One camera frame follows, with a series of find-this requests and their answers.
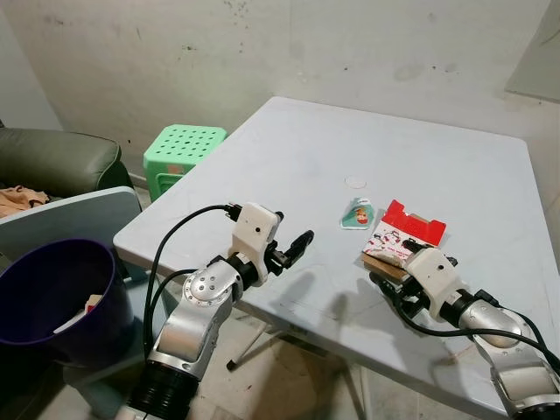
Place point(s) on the red white snack box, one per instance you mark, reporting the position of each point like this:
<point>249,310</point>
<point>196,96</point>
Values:
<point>411,229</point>

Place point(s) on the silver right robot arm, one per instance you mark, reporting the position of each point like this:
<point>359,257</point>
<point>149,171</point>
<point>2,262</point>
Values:
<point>503,328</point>

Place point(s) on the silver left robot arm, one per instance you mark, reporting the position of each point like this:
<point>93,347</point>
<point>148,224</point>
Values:
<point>197,306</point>

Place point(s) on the white red trash piece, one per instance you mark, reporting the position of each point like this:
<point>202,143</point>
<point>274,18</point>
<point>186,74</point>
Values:
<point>83,311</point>

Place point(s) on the dark purple rubbish bin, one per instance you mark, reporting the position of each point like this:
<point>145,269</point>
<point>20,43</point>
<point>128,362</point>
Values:
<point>35,289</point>

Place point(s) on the teal triangular snack wrapper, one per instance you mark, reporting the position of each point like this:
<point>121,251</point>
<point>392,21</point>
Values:
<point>357,215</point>

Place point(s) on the small white round lid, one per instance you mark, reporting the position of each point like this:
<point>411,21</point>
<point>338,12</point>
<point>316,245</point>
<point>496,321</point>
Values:
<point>354,182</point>

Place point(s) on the green plastic stool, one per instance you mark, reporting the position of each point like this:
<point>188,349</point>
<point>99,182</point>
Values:
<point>184,144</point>

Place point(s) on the dark green sofa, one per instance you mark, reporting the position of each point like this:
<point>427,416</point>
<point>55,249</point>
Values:
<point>52,162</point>

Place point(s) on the brown crumpled cloth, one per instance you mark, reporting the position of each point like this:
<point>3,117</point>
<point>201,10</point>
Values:
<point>17,199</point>

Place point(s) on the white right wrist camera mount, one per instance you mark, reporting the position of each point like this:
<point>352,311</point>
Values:
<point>433,278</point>

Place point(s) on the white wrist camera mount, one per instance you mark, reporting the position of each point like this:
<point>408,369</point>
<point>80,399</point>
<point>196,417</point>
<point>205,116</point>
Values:
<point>254,229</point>
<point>433,278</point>

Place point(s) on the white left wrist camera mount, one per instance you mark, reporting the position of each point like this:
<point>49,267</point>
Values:
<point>254,229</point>

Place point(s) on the grey table leg frame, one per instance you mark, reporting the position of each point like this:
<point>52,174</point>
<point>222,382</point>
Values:
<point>254,348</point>

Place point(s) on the grey wall panel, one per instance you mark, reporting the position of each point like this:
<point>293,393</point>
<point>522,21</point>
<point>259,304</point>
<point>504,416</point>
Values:
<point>538,61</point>

